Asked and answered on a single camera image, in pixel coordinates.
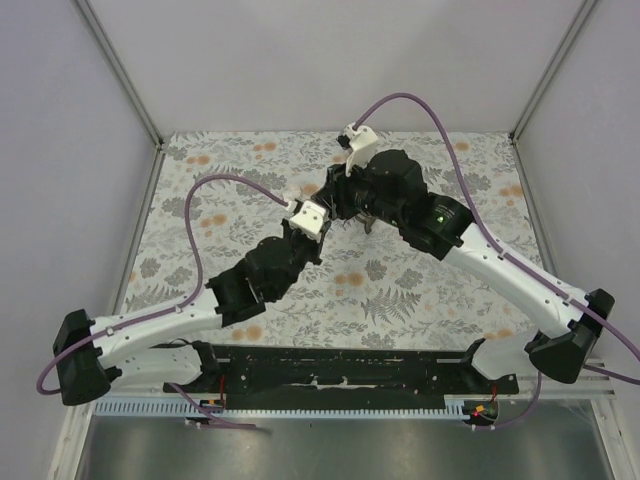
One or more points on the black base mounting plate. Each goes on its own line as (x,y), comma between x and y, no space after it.
(299,377)

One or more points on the aluminium frame post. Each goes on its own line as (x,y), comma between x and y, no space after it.
(116,66)
(568,41)

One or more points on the floral patterned table mat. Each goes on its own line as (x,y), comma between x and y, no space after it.
(212,204)

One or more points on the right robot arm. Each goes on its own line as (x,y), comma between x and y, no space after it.
(391,189)

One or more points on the aluminium frame post right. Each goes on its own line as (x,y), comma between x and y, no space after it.
(568,41)

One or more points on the bronze water faucet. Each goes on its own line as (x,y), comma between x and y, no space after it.
(367,222)

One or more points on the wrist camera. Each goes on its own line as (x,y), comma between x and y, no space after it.
(360,143)
(306,215)

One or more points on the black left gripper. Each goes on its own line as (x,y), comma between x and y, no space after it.
(310,243)

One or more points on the white slotted cable duct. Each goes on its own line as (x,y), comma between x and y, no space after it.
(177,407)

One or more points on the white elbow fitting left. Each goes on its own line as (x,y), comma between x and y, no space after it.
(292,192)

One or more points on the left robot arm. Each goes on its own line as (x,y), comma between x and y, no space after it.
(89,352)

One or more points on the aluminium frame post left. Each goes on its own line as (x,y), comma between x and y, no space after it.
(116,66)

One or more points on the aluminium front rail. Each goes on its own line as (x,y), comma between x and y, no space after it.
(588,386)

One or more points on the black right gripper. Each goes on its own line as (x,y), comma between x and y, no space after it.
(338,191)

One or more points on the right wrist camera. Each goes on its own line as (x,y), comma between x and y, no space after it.
(360,143)

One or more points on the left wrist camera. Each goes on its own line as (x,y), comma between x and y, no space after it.
(306,215)

